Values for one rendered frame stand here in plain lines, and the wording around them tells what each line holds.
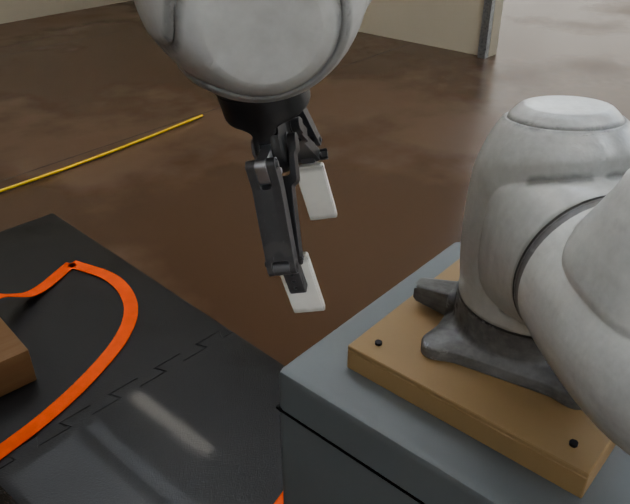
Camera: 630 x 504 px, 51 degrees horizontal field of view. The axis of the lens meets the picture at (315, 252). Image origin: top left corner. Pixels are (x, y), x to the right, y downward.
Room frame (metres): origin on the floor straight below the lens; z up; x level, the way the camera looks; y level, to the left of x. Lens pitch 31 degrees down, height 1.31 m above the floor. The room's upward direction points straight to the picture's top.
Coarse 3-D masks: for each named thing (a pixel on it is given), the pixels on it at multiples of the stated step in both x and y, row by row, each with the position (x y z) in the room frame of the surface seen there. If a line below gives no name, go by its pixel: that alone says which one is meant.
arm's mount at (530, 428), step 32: (384, 320) 0.63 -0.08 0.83; (416, 320) 0.63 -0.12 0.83; (352, 352) 0.58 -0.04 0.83; (384, 352) 0.57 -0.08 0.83; (416, 352) 0.57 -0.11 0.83; (384, 384) 0.55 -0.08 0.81; (416, 384) 0.53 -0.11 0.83; (448, 384) 0.52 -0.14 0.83; (480, 384) 0.52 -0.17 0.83; (512, 384) 0.52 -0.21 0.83; (448, 416) 0.50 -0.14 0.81; (480, 416) 0.48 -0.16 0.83; (512, 416) 0.48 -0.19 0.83; (544, 416) 0.48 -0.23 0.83; (576, 416) 0.48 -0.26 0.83; (512, 448) 0.45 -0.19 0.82; (544, 448) 0.44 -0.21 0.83; (576, 448) 0.44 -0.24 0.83; (608, 448) 0.44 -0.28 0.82; (576, 480) 0.41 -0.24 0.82
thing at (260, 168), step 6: (264, 150) 0.50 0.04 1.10; (270, 150) 0.50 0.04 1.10; (258, 156) 0.49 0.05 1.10; (264, 156) 0.49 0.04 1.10; (270, 156) 0.50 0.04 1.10; (258, 162) 0.48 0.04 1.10; (264, 162) 0.48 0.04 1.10; (258, 168) 0.48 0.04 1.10; (264, 168) 0.48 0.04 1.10; (258, 174) 0.48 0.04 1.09; (264, 174) 0.48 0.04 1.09; (258, 180) 0.48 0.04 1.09; (264, 180) 0.48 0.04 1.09
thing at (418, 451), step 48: (336, 336) 0.64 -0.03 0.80; (288, 384) 0.57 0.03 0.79; (336, 384) 0.56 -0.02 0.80; (288, 432) 0.57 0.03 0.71; (336, 432) 0.52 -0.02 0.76; (384, 432) 0.49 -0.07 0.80; (432, 432) 0.49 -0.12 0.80; (288, 480) 0.57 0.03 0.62; (336, 480) 0.52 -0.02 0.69; (384, 480) 0.48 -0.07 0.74; (432, 480) 0.44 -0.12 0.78; (480, 480) 0.43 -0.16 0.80; (528, 480) 0.43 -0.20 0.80; (624, 480) 0.43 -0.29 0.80
